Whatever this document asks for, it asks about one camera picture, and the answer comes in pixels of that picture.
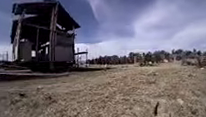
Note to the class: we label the dry brown grass ground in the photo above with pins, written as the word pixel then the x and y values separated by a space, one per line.
pixel 119 94

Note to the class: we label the distant row of trees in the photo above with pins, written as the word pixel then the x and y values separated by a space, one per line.
pixel 147 56

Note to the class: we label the dark wooden open shed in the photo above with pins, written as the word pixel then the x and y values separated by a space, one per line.
pixel 45 37

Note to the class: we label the row of dry bushes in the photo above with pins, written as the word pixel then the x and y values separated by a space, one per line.
pixel 191 60

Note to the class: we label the small metal frame stand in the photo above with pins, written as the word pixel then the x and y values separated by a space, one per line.
pixel 81 55

